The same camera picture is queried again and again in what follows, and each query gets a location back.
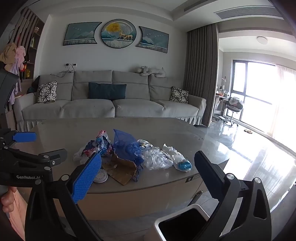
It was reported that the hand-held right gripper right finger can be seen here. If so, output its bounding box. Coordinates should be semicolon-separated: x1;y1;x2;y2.
194;151;272;241

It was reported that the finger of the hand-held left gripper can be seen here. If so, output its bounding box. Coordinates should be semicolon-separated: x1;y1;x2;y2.
0;128;37;151
0;148;68;173

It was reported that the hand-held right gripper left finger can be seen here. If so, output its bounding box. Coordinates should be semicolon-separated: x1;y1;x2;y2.
25;152;102;241

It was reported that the plastic bag with blue cloth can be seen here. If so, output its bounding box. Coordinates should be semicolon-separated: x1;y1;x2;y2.
162;143;192;172

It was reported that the red white wrapper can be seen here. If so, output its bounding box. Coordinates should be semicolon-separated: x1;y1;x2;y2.
73;140;102;163

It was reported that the brown cardboard piece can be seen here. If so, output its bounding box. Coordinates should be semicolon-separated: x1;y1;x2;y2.
101;152;138;186

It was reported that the blue white snack wrapper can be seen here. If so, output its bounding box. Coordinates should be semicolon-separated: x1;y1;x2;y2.
96;130;115;156

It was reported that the blue mesh bag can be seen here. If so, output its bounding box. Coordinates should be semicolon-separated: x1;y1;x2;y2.
113;129;144;181

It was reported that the clear plastic wrap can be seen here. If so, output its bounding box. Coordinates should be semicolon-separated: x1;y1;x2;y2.
136;139;174;170

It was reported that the white trash bin black liner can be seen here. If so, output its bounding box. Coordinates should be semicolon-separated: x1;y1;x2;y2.
154;204;222;241

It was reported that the person's left hand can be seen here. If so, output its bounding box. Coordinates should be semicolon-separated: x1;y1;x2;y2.
0;186;18;214

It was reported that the beige coffee table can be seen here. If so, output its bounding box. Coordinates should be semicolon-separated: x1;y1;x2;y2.
10;118;232;220

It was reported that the person's pink clothing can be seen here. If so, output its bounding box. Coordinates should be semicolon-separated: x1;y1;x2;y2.
9;190;26;240

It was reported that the floral black white pillow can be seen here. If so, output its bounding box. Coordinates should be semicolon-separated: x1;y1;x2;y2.
170;86;189;103
37;81;57;103

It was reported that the swivel chair with clothes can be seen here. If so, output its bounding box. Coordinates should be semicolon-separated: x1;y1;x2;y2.
225;97;244;127

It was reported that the white cluttered desk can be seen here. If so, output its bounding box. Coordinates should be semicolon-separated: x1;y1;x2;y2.
214;79;230;121

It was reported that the hanging clothes bundle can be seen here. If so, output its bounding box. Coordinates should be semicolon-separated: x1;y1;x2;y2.
0;43;26;102

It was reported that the teal rectangular pillow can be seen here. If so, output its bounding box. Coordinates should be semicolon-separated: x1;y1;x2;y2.
88;82;127;100

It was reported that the grey fabric sofa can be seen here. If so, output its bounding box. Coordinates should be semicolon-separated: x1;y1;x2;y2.
14;70;207;131

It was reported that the large balcony window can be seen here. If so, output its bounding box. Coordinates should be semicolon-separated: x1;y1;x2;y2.
232;60;296;139

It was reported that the wooden shelf unit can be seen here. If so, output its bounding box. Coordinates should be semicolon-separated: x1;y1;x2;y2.
5;7;45;98

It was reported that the grey brown curtain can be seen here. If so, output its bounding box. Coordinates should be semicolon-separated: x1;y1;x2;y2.
183;23;219;127

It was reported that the sheer white curtain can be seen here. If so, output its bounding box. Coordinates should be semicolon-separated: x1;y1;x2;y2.
266;65;296;144

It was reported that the grey plush toy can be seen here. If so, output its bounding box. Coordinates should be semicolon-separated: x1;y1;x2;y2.
135;66;167;78

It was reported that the ceiling air vent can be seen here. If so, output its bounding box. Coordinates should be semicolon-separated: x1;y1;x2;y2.
215;6;284;20

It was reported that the black charger cable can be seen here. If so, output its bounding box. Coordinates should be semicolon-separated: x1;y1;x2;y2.
50;64;75;78

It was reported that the curved landscape wall picture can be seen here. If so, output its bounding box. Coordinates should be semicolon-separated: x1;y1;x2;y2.
63;22;102;46
135;26;170;54

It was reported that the round deer wall picture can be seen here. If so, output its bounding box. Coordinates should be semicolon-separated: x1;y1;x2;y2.
101;19;137;48

